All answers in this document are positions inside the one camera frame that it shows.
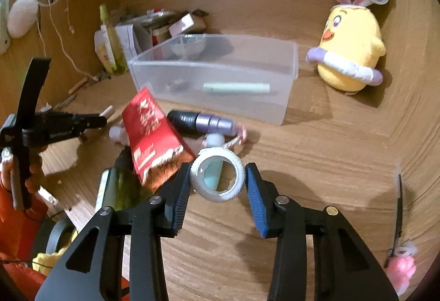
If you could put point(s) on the person's left forearm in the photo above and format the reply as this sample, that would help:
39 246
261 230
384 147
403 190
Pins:
17 228

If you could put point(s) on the yellow chick plush toy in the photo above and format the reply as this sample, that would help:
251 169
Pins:
347 39

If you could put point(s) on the pale blue small bottle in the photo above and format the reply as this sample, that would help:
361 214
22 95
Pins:
215 141

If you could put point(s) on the pale green hanging toy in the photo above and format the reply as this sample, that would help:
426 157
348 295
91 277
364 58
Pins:
3 26

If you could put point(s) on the yellow-green bottle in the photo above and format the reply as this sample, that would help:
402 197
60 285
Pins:
113 43

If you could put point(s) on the mint green tube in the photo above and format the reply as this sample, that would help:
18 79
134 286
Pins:
233 87

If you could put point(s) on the white yellow snack packet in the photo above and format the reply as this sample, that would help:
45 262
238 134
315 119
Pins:
101 53

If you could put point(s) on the clear plastic storage box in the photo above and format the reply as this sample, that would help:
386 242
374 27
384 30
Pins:
223 63

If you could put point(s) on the dark tape roll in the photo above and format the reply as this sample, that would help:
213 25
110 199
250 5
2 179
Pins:
55 234

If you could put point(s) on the red printed packet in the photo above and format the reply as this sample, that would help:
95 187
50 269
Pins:
151 136

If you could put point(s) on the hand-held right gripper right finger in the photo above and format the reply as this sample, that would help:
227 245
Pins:
256 199

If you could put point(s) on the wooden pencil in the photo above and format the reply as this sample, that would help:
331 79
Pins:
77 86

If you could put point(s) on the pink paw toy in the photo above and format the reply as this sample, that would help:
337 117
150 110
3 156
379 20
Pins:
400 270

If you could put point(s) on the small pink white box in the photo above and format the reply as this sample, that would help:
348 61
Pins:
185 24

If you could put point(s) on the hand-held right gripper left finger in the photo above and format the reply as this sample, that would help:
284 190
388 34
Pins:
181 204

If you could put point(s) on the person's left hand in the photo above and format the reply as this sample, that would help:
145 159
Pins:
36 172

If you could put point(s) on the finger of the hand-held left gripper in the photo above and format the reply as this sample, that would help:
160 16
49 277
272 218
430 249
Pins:
91 121

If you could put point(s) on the black and purple bottle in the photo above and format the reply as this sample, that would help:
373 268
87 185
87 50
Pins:
206 122

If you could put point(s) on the small lilac bottle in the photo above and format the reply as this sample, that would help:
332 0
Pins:
117 134

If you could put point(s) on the thin black stick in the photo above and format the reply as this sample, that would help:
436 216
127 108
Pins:
398 211

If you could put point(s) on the white fluffy pompom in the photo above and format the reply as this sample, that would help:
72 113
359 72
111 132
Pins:
22 17

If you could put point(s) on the yellow cloth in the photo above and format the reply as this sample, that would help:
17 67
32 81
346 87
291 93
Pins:
44 259

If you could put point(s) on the green translucent bottle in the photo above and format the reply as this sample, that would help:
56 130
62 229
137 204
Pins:
123 184

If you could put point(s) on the grey bowl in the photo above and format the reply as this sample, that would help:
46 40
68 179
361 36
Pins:
189 46

